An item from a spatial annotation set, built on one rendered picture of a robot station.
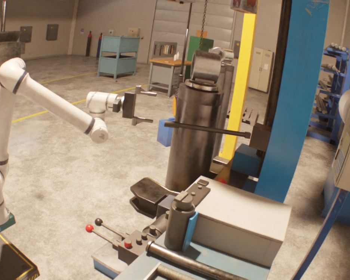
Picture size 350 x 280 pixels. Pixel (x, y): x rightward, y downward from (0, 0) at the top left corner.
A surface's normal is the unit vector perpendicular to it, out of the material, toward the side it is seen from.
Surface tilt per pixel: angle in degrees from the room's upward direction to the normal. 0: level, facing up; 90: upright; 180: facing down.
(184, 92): 90
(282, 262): 0
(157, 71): 90
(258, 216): 0
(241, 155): 90
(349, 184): 90
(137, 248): 0
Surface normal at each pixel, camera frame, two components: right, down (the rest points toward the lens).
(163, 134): -0.81, 0.12
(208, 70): 0.00, 0.43
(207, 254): 0.13, -0.92
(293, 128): -0.48, 0.28
